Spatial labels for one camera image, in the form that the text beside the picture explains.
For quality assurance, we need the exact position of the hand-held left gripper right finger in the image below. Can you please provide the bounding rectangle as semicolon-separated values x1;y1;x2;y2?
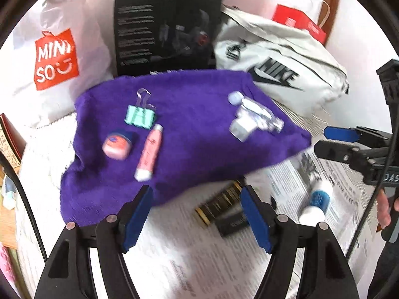
240;185;357;299

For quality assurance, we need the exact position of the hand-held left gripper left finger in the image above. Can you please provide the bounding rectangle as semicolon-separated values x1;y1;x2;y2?
34;185;155;299

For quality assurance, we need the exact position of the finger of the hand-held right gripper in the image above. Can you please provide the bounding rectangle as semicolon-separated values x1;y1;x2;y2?
323;126;364;143
313;141;370;171

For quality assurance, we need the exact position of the black lipstick tube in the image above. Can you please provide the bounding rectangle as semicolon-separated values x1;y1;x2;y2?
216;208;250;238

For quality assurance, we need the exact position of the black and gold tube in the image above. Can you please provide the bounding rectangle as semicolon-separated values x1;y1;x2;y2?
195;181;247;226

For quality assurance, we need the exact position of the pink lip balm tube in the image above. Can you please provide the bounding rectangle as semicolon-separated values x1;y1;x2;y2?
134;123;164;182

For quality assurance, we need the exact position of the pink jar with blue lid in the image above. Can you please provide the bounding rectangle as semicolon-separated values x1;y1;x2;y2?
102;130;134;160

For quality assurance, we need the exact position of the clear pill bottle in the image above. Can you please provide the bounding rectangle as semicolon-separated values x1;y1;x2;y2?
240;99;285;133

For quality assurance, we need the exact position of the green binder clip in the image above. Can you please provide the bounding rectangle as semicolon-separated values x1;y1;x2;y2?
124;88;157;129

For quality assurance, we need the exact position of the person's right hand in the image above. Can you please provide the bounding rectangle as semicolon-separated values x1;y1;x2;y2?
377;189;399;228

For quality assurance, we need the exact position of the newspaper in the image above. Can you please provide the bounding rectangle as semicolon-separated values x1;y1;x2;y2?
123;143;385;299

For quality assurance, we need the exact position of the white blue-label bottle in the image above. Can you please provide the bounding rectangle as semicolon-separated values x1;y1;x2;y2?
298;181;335;225

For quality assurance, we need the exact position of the grey sling bag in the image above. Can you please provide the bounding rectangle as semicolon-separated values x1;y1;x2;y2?
213;4;350;118

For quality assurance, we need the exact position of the purple towel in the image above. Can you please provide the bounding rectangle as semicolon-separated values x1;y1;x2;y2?
60;69;313;228

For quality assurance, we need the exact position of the red paper bag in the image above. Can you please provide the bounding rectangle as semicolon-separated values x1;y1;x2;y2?
272;0;331;47

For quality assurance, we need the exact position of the wooden nightstand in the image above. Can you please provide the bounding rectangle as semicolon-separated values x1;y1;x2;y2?
0;162;23;250

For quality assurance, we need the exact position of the crumpled blue white wrapper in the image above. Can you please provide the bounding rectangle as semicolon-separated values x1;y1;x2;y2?
0;174;18;211

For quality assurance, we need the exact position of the pink patterned blanket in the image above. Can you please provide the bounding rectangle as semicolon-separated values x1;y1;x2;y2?
0;245;20;289

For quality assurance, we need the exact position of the brown notebook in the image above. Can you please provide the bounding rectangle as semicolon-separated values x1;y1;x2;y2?
0;113;27;163

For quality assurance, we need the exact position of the white plastic shopping bag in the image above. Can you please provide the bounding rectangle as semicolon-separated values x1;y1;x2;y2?
0;0;116;129

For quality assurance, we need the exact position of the black headphone box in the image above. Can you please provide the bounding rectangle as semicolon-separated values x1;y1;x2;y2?
113;0;224;77

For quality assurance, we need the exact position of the black cable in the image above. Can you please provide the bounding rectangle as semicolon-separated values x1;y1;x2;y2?
345;124;399;257
0;152;48;257

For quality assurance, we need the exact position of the brown wooden door frame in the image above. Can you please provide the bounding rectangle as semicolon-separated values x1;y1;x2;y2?
322;0;342;48

